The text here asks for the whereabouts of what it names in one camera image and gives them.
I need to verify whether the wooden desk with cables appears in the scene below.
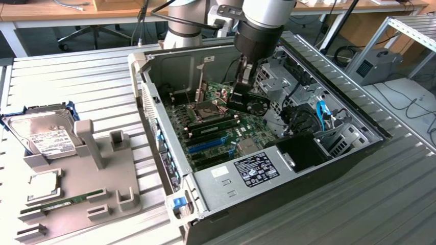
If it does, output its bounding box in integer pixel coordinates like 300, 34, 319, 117
291, 0, 431, 52

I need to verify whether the blue SATA wire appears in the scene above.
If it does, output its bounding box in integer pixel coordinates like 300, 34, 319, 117
316, 100, 333, 134

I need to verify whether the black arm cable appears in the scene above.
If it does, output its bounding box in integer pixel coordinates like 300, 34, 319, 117
151, 0, 220, 29

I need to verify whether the open grey PC case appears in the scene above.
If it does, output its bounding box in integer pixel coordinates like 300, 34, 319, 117
127, 30, 393, 245

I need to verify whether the silver disk bay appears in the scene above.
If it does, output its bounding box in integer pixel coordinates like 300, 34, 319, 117
313, 122, 371, 157

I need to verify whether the black wire bundle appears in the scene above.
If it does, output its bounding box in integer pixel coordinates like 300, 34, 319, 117
279, 104, 323, 136

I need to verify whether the black plastic air duct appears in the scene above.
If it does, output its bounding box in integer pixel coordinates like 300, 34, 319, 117
275, 134, 333, 175

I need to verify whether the grey parts rack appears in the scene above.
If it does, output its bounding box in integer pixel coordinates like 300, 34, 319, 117
13, 119, 144, 243

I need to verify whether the CPU socket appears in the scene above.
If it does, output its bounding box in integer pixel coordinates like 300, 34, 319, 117
185, 100, 227, 124

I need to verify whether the office chair base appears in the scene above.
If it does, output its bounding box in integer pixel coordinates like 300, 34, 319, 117
56, 23, 135, 51

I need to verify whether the silver power supply with label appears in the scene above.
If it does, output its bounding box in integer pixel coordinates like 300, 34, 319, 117
192, 150, 336, 214

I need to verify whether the green motherboard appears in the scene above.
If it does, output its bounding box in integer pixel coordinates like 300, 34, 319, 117
163, 81, 276, 172

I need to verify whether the grey control box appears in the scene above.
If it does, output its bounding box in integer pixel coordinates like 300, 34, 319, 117
347, 46, 404, 87

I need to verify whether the wooden desk with white frame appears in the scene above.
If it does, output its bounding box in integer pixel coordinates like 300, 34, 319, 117
0, 0, 173, 59

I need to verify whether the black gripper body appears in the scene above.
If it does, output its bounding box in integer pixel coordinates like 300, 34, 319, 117
233, 20, 284, 63

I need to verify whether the hard disk in blue carrier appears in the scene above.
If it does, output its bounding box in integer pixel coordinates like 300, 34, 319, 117
0, 101, 81, 161

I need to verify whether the green RAM stick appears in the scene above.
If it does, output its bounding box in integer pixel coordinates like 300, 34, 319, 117
19, 188, 104, 214

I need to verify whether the installed RAM stick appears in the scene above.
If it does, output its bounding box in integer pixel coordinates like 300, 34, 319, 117
188, 117, 240, 136

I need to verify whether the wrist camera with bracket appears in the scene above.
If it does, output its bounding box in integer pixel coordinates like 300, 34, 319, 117
207, 4, 240, 38

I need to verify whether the silver CPU chip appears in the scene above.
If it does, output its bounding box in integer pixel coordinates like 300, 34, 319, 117
27, 174, 61, 200

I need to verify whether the graphics card with black fan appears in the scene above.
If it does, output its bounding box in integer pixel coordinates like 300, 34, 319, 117
195, 63, 272, 117

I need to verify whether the blue expansion slot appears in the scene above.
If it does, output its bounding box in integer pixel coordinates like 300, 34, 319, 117
188, 139, 228, 154

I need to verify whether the aluminium frame table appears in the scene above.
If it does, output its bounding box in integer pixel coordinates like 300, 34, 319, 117
343, 14, 436, 80

